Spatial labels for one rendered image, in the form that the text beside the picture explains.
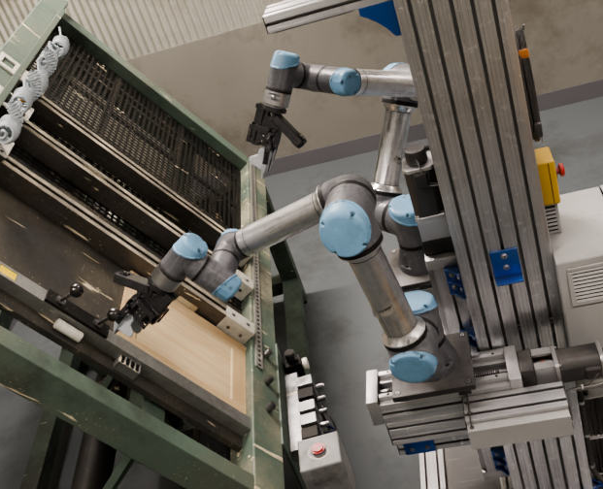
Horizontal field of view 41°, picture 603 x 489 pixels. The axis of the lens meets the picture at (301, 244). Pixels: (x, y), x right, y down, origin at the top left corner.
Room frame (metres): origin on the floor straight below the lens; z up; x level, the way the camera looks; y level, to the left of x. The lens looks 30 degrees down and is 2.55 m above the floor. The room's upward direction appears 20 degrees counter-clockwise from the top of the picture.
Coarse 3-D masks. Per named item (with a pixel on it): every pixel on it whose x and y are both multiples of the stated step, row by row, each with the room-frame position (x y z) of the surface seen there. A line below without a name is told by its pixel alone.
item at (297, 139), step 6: (276, 120) 2.17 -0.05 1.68; (282, 120) 2.17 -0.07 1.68; (282, 126) 2.16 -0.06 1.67; (288, 126) 2.16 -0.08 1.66; (288, 132) 2.15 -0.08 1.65; (294, 132) 2.15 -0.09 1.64; (288, 138) 2.15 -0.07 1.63; (294, 138) 2.14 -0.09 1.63; (300, 138) 2.14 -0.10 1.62; (294, 144) 2.14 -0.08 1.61; (300, 144) 2.13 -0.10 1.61
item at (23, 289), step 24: (0, 264) 1.96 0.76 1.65; (0, 288) 1.93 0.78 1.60; (24, 288) 1.92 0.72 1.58; (48, 312) 1.92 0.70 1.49; (96, 336) 1.91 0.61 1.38; (144, 360) 1.91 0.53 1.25; (168, 384) 1.89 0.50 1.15; (192, 384) 1.92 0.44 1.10; (216, 408) 1.88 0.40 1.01; (240, 432) 1.88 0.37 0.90
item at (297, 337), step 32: (288, 256) 3.72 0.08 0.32; (288, 288) 3.64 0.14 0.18; (0, 320) 3.31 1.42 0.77; (288, 320) 3.36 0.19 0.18; (64, 352) 3.81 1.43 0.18; (32, 448) 3.09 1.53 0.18; (96, 448) 2.26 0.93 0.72; (224, 448) 2.16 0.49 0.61; (32, 480) 2.87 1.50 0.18; (96, 480) 2.12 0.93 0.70
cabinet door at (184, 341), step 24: (168, 312) 2.23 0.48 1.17; (192, 312) 2.30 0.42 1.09; (120, 336) 1.98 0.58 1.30; (144, 336) 2.05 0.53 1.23; (168, 336) 2.11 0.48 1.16; (192, 336) 2.19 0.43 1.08; (216, 336) 2.25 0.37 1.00; (168, 360) 2.00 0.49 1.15; (192, 360) 2.07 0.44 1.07; (216, 360) 2.13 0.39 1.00; (240, 360) 2.21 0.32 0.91; (216, 384) 2.02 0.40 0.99; (240, 384) 2.08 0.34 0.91; (240, 408) 1.97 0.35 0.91
